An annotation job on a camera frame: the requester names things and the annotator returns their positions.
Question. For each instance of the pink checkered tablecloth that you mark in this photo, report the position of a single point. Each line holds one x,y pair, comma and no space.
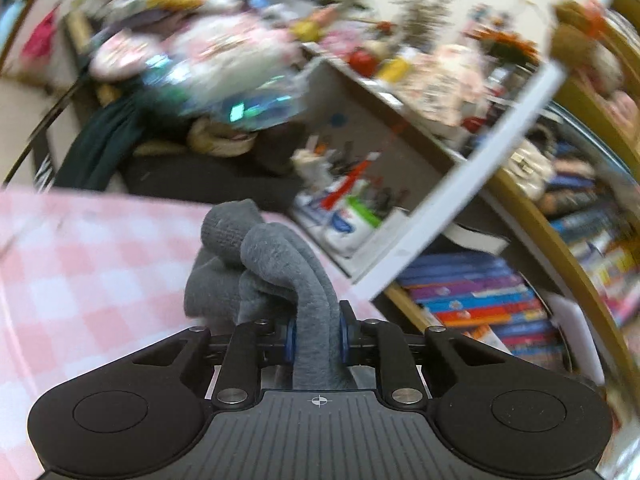
100,285

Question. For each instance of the thick white book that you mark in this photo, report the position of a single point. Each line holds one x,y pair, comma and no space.
475,240

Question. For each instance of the row of upright books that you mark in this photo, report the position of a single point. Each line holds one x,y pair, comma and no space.
590,230

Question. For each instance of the red apple ornament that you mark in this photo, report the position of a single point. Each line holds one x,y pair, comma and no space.
362,62

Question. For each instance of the white handbag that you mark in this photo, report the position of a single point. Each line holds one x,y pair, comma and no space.
527,170

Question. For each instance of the wooden bookshelf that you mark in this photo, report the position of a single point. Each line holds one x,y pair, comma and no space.
550,240

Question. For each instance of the white carton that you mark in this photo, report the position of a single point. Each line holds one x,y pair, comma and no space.
382,245

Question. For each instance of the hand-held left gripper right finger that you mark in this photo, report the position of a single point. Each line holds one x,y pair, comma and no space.
345,344

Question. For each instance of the woven basket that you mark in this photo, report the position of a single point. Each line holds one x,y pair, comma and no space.
215,145

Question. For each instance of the brown plush toy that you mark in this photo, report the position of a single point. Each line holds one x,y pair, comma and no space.
580,40

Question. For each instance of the red and white tube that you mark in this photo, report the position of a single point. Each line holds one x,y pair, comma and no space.
350,180

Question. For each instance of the bright pink cloth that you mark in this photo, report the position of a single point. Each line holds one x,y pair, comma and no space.
40,37

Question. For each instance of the round pink cushion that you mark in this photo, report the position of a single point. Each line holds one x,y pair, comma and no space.
125,55

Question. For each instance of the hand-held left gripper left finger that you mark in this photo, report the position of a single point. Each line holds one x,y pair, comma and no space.
290,341

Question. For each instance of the yellow can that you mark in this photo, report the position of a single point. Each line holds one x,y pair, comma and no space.
394,70

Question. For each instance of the dark green cloth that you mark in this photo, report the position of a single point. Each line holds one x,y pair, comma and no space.
110,145

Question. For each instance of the black box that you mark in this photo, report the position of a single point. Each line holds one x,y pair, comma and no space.
200,180

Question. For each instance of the pink and white plush cushion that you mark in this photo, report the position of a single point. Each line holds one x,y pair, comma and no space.
235,50

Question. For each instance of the orange flowers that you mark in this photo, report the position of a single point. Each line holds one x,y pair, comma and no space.
505,45

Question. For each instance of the stack of colourful books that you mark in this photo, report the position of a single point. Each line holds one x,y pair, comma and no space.
475,300

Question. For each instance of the floral patterned bag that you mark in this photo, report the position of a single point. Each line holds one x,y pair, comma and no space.
450,85

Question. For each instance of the dried flower twigs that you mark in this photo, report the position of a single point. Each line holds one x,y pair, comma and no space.
425,10

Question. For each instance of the white shelf unit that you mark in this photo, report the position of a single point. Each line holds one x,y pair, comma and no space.
475,160

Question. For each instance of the white jar with green lid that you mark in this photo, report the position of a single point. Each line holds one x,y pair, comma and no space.
350,227

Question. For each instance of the grey pants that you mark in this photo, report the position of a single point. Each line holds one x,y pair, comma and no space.
315,305

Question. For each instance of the iridescent bag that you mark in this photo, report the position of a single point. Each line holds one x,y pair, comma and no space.
240,105

